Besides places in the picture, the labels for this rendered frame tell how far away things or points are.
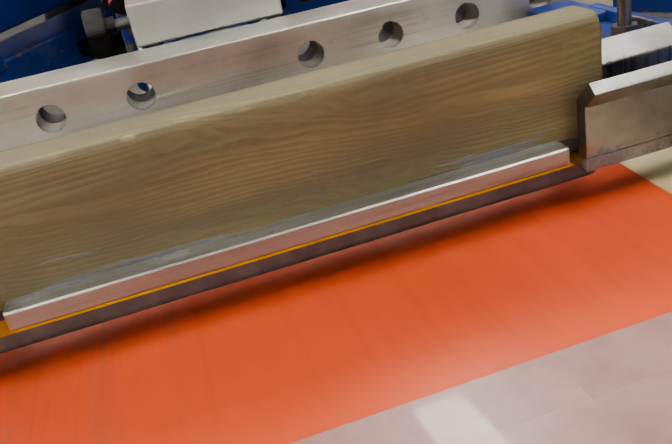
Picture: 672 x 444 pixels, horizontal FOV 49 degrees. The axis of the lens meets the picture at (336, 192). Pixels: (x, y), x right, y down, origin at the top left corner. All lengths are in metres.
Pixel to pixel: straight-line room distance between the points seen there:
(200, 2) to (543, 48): 0.32
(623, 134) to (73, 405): 0.31
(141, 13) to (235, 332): 0.33
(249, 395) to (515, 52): 0.21
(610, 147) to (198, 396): 0.25
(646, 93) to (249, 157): 0.22
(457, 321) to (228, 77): 0.31
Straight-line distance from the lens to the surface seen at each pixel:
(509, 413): 0.30
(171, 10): 0.62
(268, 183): 0.37
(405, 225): 0.41
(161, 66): 0.58
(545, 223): 0.42
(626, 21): 0.58
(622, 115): 0.43
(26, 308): 0.37
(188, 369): 0.36
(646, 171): 0.48
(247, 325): 0.37
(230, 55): 0.58
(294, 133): 0.36
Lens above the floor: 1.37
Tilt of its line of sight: 40 degrees down
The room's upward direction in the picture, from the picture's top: 7 degrees counter-clockwise
